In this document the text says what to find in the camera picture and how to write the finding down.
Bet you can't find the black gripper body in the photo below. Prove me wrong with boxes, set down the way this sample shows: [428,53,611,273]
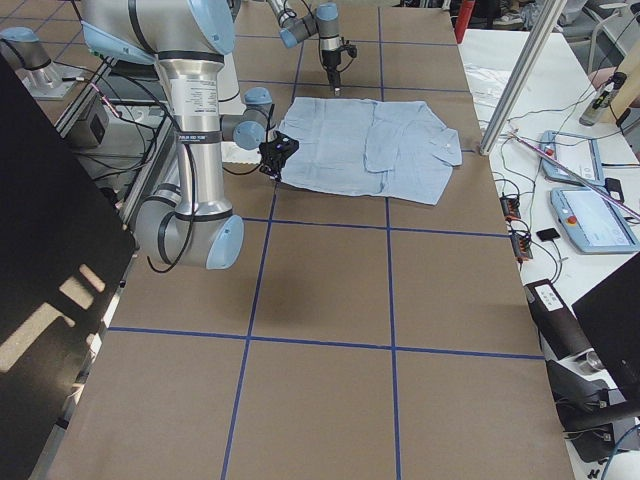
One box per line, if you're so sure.
[258,131,299,176]
[322,49,342,85]

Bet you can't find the light blue button-up shirt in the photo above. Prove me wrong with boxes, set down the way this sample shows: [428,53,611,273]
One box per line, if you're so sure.
[279,97,463,205]

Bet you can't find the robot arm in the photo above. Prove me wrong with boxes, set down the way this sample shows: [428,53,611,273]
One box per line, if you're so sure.
[81,1,299,269]
[268,0,347,96]

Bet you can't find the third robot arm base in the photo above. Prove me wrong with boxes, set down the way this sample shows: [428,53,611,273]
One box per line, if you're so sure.
[1,26,75,100]

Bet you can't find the red fire extinguisher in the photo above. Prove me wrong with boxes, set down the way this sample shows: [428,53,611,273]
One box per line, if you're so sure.
[454,0,475,44]

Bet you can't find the grey control box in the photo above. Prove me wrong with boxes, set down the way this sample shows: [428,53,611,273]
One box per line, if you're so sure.
[65,96,120,149]

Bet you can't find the black panel left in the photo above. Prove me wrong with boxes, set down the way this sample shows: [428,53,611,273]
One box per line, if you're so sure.
[1,65,134,479]

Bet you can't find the far teach pendant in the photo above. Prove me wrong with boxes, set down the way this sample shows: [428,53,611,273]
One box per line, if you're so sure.
[539,130,605,187]

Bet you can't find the teach pendant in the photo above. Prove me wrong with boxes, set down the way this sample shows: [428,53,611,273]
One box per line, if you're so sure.
[539,130,605,187]
[549,188,639,254]

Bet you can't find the near teach pendant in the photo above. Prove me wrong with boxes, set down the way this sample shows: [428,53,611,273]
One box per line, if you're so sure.
[549,188,639,254]

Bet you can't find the black cylinder with label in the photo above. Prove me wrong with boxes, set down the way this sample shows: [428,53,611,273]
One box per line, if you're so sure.
[524,279,592,359]

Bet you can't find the black monitor right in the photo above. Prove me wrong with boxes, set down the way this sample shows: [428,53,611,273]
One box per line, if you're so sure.
[572,255,639,399]

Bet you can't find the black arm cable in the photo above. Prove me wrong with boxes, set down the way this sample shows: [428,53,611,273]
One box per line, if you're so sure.
[282,0,359,76]
[69,0,279,274]

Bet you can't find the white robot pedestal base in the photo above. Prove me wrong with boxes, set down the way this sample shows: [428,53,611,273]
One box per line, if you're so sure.
[214,0,274,166]

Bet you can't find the aluminium frame post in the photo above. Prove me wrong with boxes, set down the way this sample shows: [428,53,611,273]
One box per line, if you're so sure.
[479,0,567,156]

